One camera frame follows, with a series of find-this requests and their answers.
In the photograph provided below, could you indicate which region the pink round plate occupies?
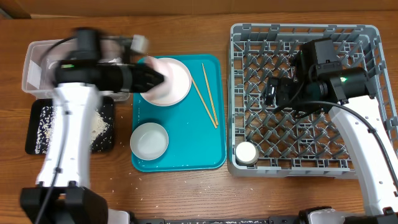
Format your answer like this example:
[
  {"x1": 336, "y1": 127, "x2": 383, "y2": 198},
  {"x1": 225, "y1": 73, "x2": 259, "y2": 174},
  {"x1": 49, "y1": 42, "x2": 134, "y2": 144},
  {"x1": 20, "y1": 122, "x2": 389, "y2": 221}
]
[{"x1": 141, "y1": 56, "x2": 192, "y2": 106}]

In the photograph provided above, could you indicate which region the grey-green bowl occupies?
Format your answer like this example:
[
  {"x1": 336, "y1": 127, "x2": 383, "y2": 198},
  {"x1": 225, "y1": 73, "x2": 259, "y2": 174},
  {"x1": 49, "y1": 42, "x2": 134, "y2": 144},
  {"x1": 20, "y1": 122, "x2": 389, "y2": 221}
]
[{"x1": 130, "y1": 123, "x2": 169, "y2": 161}]

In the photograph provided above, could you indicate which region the wooden chopstick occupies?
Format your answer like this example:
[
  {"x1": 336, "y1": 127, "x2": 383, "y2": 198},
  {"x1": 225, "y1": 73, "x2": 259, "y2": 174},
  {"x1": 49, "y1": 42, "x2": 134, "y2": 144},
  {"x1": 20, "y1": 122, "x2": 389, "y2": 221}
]
[
  {"x1": 191, "y1": 76, "x2": 217, "y2": 129},
  {"x1": 201, "y1": 63, "x2": 219, "y2": 128}
]

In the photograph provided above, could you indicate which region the small white cup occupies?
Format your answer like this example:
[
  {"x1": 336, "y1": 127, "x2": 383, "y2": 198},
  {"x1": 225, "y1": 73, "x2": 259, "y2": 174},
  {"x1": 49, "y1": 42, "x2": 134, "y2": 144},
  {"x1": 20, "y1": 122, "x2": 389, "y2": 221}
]
[{"x1": 235, "y1": 142, "x2": 259, "y2": 166}]

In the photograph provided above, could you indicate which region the pink bowl with rice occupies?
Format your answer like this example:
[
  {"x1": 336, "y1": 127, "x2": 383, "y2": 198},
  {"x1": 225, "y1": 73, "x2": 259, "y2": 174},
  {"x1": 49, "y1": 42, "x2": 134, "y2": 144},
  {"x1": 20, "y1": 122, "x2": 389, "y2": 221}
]
[{"x1": 142, "y1": 56, "x2": 172, "y2": 100}]

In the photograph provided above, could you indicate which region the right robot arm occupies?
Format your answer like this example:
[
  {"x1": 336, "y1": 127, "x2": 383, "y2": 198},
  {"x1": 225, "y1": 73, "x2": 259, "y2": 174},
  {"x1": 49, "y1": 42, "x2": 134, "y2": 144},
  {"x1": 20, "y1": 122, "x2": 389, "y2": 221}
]
[{"x1": 264, "y1": 38, "x2": 397, "y2": 223}]

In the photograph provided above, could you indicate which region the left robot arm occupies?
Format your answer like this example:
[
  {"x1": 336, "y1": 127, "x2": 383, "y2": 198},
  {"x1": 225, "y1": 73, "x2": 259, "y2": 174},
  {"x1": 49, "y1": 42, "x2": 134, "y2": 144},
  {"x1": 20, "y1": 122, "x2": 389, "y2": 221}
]
[{"x1": 19, "y1": 27, "x2": 165, "y2": 223}]

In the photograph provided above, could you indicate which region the grey dishwasher rack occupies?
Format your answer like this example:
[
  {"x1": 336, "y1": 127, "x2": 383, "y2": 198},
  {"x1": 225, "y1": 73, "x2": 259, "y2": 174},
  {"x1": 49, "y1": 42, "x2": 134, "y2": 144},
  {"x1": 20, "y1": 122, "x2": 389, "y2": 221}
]
[{"x1": 228, "y1": 23, "x2": 397, "y2": 179}]

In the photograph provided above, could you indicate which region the black waste tray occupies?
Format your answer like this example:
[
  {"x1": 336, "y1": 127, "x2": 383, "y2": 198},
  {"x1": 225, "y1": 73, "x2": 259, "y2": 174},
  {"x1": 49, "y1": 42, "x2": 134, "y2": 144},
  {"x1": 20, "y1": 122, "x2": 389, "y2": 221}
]
[{"x1": 24, "y1": 96, "x2": 115, "y2": 155}]

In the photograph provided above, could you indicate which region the pile of rice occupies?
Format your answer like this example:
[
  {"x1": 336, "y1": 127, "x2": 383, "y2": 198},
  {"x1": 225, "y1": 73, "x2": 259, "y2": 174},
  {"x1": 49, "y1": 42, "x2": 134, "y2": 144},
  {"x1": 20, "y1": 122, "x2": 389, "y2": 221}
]
[{"x1": 34, "y1": 105, "x2": 113, "y2": 155}]

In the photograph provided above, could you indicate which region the teal plastic tray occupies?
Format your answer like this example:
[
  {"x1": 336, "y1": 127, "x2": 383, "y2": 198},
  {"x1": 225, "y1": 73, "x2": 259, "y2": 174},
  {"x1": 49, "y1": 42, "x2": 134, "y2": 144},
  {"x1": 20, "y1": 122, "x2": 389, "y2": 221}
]
[{"x1": 131, "y1": 54, "x2": 227, "y2": 172}]

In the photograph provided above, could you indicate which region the clear plastic bin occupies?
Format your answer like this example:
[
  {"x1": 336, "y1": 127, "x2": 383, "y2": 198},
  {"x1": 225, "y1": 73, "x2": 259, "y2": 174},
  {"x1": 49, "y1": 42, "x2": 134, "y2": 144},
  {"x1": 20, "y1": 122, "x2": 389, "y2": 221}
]
[{"x1": 22, "y1": 39, "x2": 131, "y2": 101}]

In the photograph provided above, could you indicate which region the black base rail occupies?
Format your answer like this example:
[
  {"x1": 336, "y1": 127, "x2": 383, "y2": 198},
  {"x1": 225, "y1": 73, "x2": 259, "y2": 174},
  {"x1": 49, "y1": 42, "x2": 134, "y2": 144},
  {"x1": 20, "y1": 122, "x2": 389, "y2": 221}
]
[{"x1": 134, "y1": 215, "x2": 300, "y2": 224}]

